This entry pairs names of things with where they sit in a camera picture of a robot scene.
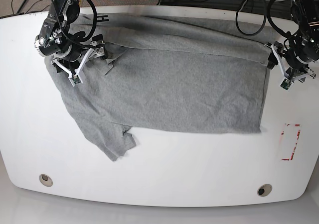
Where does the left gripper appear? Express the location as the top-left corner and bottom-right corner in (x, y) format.
(265, 42), (317, 82)

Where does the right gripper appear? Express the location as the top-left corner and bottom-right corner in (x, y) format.
(51, 34), (106, 81)

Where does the grey t-shirt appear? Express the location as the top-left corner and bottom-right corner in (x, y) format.
(45, 13), (277, 161)

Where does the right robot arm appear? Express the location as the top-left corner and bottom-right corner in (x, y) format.
(34, 0), (107, 86)

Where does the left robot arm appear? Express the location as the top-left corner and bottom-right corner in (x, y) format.
(267, 0), (319, 90)

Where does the red tape rectangle marking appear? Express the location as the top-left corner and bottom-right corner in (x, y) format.
(279, 123), (301, 161)

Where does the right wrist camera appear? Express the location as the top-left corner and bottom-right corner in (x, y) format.
(68, 76), (83, 87)

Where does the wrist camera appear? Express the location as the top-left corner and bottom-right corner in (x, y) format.
(68, 76), (83, 87)
(280, 78), (294, 91)

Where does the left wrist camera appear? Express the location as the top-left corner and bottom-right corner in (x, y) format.
(280, 78), (294, 91)

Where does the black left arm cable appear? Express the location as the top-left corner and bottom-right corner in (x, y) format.
(235, 0), (297, 38)

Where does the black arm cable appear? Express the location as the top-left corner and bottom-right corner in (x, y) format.
(235, 0), (297, 38)
(46, 0), (98, 45)

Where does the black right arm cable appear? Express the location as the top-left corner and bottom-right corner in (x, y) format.
(46, 0), (98, 45)

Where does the left table cable grommet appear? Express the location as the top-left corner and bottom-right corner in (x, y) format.
(39, 174), (53, 187)

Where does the table cable grommet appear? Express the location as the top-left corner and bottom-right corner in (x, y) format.
(39, 174), (53, 187)
(257, 184), (272, 197)

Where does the right table cable grommet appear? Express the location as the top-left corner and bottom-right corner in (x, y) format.
(257, 184), (272, 197)

